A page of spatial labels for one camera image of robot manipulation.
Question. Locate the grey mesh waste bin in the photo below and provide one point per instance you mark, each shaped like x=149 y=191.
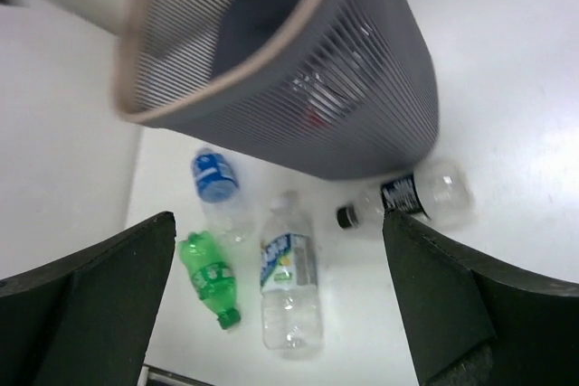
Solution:
x=220 y=71

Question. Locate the green white label bottle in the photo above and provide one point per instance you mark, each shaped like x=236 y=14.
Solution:
x=290 y=305

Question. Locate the black label plastic bottle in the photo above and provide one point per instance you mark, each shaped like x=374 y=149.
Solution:
x=435 y=192

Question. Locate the blue label plastic bottle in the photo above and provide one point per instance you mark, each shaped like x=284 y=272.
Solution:
x=227 y=212

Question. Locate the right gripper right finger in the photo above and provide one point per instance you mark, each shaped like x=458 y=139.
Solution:
x=471 y=319

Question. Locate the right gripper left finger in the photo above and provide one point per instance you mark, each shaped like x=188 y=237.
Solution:
x=87 y=318

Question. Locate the green plastic soda bottle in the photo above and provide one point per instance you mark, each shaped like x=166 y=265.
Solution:
x=211 y=276

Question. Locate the red label plastic bottle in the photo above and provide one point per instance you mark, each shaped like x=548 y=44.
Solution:
x=332 y=88

